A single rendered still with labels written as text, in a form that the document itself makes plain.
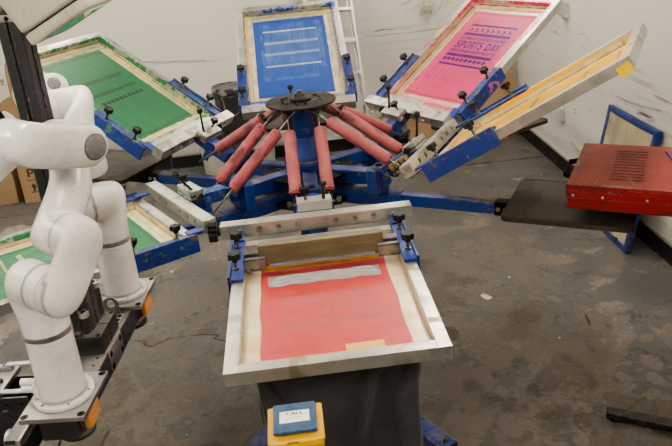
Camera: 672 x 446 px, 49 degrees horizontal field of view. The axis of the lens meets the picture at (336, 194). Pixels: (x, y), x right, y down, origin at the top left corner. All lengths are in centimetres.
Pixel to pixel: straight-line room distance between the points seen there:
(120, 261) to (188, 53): 457
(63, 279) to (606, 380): 261
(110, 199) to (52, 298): 50
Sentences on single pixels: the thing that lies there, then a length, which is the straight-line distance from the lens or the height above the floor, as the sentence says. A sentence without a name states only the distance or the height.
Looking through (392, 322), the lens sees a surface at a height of 95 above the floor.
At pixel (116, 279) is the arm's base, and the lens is 199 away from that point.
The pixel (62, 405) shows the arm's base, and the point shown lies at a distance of 166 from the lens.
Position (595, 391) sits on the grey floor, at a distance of 347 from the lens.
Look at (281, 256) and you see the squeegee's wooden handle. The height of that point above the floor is 101.
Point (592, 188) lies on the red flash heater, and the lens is 260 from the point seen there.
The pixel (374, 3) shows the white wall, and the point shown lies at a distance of 639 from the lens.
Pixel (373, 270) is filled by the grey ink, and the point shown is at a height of 96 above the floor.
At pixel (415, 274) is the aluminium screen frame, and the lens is 225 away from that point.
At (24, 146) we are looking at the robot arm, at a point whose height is 170.
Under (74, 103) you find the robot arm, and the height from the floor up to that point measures 164.
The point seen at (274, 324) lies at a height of 95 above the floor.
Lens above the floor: 205
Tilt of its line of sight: 21 degrees down
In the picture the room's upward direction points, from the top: 5 degrees counter-clockwise
